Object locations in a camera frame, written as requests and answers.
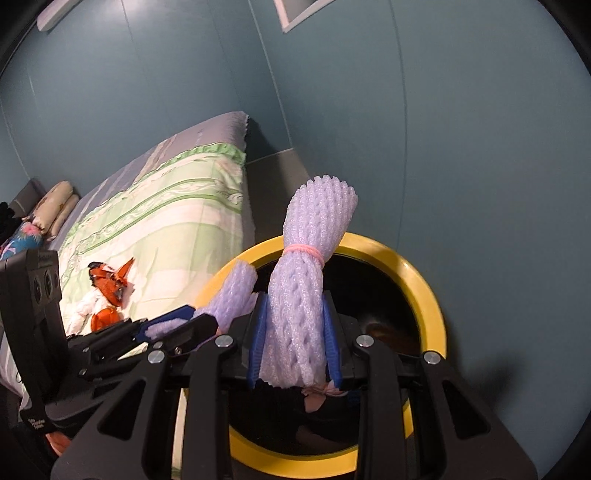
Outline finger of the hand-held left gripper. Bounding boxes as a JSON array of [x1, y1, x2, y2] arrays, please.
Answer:
[[148, 316, 220, 357], [69, 304, 197, 358]]

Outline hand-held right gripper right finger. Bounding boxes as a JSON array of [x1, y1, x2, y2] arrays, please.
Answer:
[[321, 291, 539, 480]]

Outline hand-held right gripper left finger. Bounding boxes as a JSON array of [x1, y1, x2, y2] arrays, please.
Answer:
[[50, 291, 271, 480]]

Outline purple foam fruit net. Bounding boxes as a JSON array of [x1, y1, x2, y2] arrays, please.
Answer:
[[256, 174, 358, 388], [143, 259, 258, 342]]

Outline orange plastic wrapper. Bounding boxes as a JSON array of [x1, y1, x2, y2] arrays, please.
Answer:
[[90, 308, 123, 332], [88, 257, 136, 305]]

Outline black bin with yellow rim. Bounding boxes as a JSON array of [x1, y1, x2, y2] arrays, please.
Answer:
[[187, 232, 448, 478]]

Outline person's left hand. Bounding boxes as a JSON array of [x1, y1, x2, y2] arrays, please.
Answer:
[[46, 431, 75, 455]]

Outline blue floral folded quilt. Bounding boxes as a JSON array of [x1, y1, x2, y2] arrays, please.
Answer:
[[0, 222, 44, 261]]

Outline dark clothes pile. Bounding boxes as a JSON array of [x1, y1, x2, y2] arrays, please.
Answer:
[[0, 200, 24, 245]]

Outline beige stacked pillows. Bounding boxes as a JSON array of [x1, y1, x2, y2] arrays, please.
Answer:
[[34, 181, 80, 232]]

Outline grey padded headboard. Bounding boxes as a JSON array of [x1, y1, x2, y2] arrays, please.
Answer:
[[9, 178, 47, 217]]

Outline white air conditioner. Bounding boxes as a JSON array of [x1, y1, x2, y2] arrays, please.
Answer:
[[36, 0, 86, 32]]

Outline grey bed frame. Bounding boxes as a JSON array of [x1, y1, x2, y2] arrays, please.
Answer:
[[245, 148, 308, 250]]

